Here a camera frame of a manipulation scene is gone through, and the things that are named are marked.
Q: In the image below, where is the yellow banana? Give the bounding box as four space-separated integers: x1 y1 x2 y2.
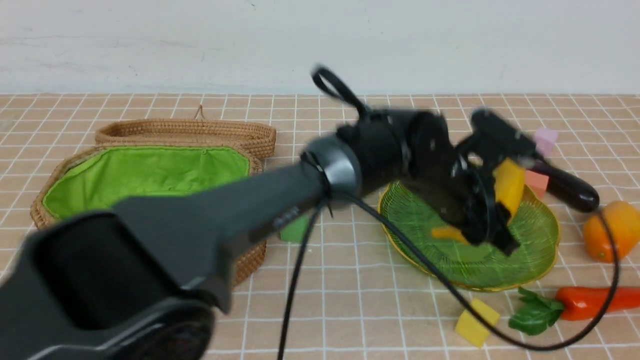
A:
431 159 526 244

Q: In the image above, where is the woven wicker basket lid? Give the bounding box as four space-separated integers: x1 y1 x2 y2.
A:
94 107 277 159

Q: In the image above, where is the green foam cube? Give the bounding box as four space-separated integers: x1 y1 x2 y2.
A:
279 215 309 244

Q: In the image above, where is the pink foam cube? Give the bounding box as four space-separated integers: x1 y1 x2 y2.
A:
534 127 559 157

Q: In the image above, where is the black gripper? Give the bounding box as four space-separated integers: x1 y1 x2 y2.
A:
402 114 521 256

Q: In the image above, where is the green glass leaf plate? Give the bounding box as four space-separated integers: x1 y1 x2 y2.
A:
378 183 560 292

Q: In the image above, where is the orange mango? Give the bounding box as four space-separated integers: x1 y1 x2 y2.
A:
583 200 640 264

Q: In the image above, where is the salmon foam cube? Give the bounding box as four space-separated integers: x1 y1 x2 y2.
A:
525 170 549 200

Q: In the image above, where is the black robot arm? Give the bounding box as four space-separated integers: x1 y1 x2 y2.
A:
1 109 535 360

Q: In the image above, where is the dark purple eggplant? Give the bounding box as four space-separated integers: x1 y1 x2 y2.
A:
529 161 601 214

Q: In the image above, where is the orange carrot with leaves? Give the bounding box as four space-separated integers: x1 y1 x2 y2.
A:
508 286 610 337

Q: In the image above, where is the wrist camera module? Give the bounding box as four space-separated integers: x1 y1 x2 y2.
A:
455 108 546 171

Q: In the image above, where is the woven wicker basket green lining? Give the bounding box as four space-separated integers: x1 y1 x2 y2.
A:
30 144 268 287

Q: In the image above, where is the yellow foam cube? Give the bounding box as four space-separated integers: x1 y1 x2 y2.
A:
454 297 501 349

